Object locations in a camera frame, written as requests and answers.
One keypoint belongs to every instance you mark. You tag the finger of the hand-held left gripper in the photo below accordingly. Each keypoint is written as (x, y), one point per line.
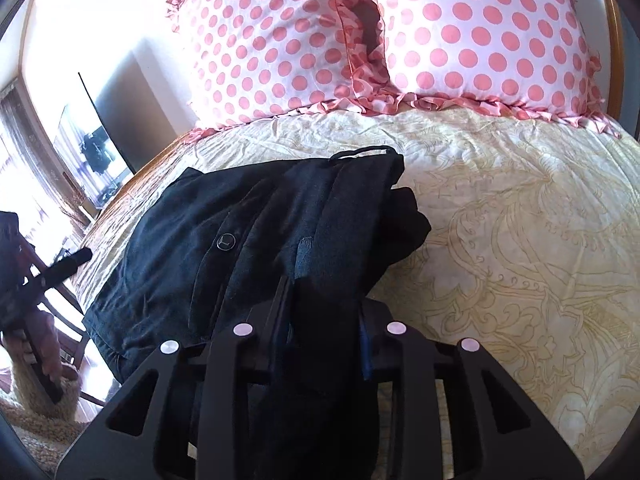
(67, 266)

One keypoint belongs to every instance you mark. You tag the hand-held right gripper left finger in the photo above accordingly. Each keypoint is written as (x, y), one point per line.
(277, 320)

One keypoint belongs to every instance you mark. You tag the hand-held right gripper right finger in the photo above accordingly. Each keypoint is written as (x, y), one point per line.
(366, 350)

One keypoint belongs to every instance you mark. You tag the black pants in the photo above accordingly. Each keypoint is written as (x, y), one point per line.
(240, 260)

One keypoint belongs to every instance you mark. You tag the person's left hand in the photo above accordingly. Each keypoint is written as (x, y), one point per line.
(42, 345)

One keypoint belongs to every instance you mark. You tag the dark wooden chair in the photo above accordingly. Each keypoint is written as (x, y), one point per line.
(75, 320)

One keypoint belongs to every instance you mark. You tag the woven basket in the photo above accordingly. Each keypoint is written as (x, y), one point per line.
(30, 425)

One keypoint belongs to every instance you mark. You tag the cream patterned bedspread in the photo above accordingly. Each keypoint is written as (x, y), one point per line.
(500, 260)

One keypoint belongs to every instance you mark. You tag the pink polka dot ruffled pillow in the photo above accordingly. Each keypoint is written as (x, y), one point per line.
(490, 35)
(270, 45)

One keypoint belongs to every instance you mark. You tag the wooden headboard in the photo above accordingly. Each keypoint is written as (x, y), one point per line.
(614, 50)

